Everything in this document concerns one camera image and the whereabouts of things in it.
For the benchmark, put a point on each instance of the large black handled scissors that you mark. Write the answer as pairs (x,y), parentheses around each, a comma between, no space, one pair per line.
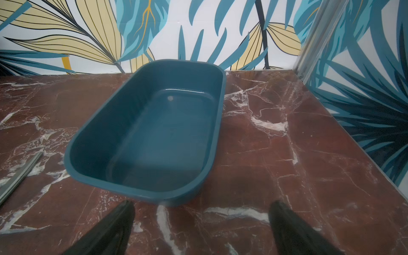
(15,180)

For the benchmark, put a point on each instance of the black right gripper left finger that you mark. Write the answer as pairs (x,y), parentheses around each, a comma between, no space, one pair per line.
(110,236)

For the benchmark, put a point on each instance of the teal plastic storage box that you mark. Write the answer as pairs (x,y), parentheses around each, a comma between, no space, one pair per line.
(155,138)

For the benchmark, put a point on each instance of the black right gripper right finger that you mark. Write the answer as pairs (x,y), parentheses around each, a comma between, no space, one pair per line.
(294,236)

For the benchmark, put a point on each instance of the right aluminium corner post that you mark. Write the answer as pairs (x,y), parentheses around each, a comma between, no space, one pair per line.
(314,24)

